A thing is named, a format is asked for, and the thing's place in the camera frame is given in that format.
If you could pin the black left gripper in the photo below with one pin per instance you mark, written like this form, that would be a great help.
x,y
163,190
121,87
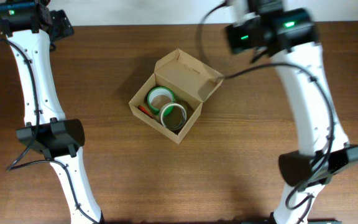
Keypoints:
x,y
63,27

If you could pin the beige masking tape roll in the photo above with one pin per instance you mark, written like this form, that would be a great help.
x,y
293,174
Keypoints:
x,y
173,116

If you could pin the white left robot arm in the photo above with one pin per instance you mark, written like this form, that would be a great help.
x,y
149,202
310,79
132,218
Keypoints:
x,y
31,30

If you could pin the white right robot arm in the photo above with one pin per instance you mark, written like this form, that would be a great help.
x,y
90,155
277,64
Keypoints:
x,y
290,39

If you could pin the brown cardboard box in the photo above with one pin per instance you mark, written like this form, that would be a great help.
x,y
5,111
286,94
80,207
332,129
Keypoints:
x,y
191,81

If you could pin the orange utility knife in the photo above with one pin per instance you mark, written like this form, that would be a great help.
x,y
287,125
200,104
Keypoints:
x,y
145,111

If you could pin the green tape roll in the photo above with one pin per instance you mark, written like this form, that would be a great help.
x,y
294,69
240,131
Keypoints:
x,y
158,97

